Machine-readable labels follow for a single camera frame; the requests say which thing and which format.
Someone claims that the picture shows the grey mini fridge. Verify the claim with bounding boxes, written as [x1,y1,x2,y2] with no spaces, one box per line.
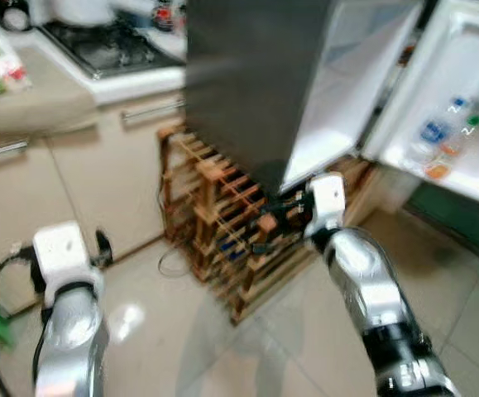
[184,0,428,196]

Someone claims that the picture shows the white fridge door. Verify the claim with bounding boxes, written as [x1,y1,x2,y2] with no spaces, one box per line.
[362,0,479,208]

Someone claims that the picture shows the wooden wine rack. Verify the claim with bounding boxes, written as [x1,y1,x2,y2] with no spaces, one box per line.
[157,120,374,326]

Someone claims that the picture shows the beige kitchen cabinet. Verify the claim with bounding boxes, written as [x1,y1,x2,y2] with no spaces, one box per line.
[0,89,192,322]

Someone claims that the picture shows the dark green crate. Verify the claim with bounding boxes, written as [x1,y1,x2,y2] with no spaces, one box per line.
[403,182,479,267]

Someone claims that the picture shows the blue cap water bottle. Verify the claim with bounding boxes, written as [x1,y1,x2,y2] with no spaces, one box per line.
[413,95,473,166]

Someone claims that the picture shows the beige counter cloth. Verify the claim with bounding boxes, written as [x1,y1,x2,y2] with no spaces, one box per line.
[0,41,101,140]

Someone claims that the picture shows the green cap orange bottle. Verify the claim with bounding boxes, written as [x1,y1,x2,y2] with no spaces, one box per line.
[424,112,479,180]

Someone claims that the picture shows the white gas stove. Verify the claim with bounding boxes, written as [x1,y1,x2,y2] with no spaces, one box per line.
[31,12,188,106]

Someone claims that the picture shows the clear snack bag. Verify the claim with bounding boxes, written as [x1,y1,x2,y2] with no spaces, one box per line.
[0,31,33,96]

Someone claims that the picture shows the small red jar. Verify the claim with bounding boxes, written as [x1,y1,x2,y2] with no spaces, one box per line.
[151,0,179,33]

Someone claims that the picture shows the white cooking pot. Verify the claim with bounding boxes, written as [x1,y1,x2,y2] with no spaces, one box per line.
[51,0,117,26]

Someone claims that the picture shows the black round kitchen item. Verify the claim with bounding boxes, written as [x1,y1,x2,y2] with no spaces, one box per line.
[0,0,31,33]

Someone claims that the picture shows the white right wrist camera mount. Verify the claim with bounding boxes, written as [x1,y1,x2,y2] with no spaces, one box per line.
[305,172,348,241]

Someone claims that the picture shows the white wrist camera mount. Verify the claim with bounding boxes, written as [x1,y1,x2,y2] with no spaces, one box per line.
[31,221,105,309]
[305,172,348,241]

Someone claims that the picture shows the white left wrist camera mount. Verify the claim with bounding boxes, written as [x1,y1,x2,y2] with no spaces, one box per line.
[31,221,105,309]

